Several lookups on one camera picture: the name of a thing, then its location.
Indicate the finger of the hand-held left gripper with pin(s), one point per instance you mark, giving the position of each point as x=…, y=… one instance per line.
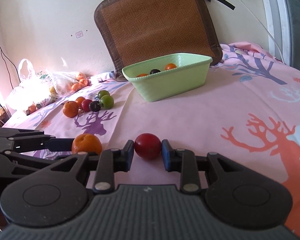
x=61, y=144
x=20, y=162

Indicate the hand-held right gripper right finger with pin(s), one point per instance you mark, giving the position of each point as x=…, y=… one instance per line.
x=166, y=155

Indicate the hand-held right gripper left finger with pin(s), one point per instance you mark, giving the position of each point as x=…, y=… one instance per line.
x=128, y=153

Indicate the red tomato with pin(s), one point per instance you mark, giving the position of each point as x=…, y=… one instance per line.
x=148, y=146
x=86, y=105

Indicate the orange tangerine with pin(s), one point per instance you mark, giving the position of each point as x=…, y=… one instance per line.
x=86, y=142

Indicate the large orange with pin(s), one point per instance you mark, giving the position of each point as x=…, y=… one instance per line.
x=70, y=109

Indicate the orange tomato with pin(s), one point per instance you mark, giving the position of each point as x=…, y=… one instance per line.
x=79, y=100
x=141, y=75
x=170, y=66

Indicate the dark purple tomato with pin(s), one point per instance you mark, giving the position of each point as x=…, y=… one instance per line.
x=155, y=71
x=94, y=106

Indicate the green tomato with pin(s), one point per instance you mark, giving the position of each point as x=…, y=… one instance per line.
x=103, y=93
x=107, y=102

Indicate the light green plastic basin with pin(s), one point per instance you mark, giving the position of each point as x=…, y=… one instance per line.
x=170, y=85

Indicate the bagged orange fruit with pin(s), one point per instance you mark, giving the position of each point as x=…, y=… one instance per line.
x=32, y=108

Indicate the yellow fruit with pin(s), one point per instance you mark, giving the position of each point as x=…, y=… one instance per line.
x=52, y=89

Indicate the pile of small tangerines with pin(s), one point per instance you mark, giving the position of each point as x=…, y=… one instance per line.
x=78, y=82

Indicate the clear plastic bag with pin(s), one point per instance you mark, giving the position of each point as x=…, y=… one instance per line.
x=27, y=87

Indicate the pink deer print bed sheet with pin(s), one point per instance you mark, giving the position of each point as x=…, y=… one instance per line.
x=215, y=105

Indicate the brown woven seat cushion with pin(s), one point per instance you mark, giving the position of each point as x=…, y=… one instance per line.
x=152, y=25

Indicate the pink wall sticker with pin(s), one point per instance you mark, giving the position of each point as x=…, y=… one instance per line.
x=79, y=34

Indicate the white window frame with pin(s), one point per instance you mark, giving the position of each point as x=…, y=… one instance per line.
x=275, y=17

